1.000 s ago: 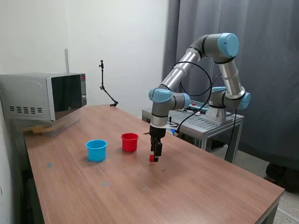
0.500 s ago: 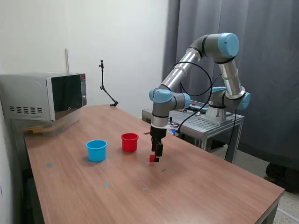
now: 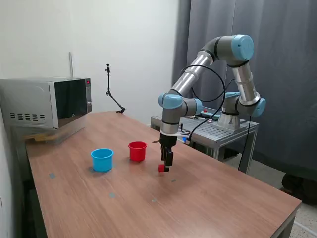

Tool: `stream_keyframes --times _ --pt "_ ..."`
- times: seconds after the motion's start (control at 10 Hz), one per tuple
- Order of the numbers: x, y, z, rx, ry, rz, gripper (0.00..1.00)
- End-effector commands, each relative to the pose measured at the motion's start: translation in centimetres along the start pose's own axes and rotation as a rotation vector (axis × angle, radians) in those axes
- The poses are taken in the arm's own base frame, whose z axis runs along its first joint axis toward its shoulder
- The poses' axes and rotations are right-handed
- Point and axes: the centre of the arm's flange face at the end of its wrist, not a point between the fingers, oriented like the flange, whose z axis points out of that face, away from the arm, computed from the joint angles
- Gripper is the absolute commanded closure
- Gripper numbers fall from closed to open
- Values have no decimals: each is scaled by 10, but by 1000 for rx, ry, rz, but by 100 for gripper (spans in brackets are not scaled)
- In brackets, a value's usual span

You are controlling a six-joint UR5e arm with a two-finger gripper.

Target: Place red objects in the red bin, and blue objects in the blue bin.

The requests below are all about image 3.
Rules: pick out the grey curtain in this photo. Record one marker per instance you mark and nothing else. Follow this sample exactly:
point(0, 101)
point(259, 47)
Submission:
point(284, 62)

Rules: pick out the red cube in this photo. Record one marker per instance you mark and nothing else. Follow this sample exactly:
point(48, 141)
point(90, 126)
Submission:
point(160, 168)

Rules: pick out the blue teach pendant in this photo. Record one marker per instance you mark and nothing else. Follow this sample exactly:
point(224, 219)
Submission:
point(211, 114)

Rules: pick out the red plastic bin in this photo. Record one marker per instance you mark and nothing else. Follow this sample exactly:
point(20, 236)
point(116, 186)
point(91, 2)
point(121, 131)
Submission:
point(137, 152)

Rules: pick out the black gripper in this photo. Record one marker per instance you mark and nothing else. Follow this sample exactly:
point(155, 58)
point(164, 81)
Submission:
point(168, 141)

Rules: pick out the blue plastic bin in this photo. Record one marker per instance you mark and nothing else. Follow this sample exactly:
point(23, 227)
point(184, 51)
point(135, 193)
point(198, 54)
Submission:
point(102, 162)

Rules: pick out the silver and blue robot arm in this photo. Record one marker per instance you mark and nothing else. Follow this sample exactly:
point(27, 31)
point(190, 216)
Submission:
point(188, 79)

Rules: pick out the dark strip on table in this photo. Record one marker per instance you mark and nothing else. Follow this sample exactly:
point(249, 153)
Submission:
point(156, 141)

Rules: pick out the white wall pipe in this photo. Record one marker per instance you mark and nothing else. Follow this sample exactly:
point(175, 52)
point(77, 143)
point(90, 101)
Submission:
point(70, 64)

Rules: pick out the wooden blocks under microwave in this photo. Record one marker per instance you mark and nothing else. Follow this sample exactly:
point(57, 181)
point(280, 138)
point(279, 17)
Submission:
point(37, 138)

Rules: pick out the grey metal robot stand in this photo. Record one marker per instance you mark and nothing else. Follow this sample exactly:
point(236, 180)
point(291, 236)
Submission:
point(223, 134)

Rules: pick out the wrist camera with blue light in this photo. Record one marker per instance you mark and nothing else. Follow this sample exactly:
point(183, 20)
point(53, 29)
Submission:
point(184, 138)

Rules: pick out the silver microwave oven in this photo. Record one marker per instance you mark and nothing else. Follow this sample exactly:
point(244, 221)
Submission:
point(29, 99)

